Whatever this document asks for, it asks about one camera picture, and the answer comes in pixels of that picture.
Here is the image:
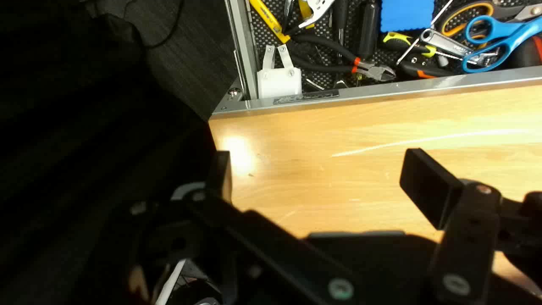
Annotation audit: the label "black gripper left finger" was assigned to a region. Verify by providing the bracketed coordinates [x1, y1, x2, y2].
[205, 150, 235, 205]

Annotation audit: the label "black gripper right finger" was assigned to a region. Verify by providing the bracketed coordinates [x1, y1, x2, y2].
[398, 148, 505, 304]

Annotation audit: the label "grey metal cabinet drawer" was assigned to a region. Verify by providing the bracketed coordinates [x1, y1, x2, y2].
[210, 0, 542, 119]

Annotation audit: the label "black and yellow screwdriver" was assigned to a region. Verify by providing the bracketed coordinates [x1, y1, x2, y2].
[381, 31, 440, 61]

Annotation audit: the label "orange and black pliers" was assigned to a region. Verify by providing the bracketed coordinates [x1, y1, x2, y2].
[349, 55, 400, 89]

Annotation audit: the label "silver metal wrench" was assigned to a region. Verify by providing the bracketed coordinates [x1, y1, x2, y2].
[418, 28, 471, 60]

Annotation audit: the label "blue plastic box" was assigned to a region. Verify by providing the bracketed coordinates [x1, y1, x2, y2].
[379, 0, 437, 34]

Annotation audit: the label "yellow and white pliers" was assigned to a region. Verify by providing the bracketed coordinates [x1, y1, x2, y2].
[295, 0, 335, 31]

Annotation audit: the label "blue handled scissors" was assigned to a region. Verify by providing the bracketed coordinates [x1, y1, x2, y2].
[459, 14, 542, 77]

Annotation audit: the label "black orange ring handle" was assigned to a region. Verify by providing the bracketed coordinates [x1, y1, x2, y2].
[439, 0, 496, 39]

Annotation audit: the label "black cylindrical tool handle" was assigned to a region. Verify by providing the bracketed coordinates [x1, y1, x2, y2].
[357, 0, 379, 60]

